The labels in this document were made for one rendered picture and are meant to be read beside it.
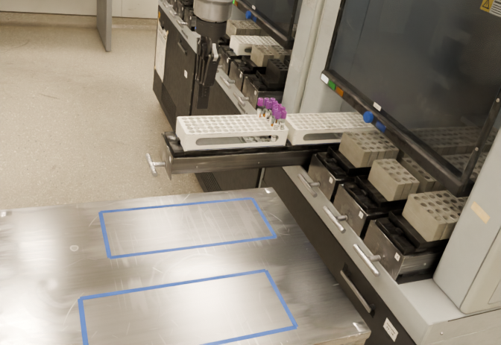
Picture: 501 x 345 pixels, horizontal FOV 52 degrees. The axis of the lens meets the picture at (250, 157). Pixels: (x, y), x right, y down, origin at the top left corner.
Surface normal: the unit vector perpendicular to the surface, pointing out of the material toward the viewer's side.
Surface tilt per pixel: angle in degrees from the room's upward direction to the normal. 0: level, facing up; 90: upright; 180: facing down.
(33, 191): 0
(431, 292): 0
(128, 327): 0
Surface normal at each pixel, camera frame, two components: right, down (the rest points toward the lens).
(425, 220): -0.93, 0.04
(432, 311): 0.15, -0.85
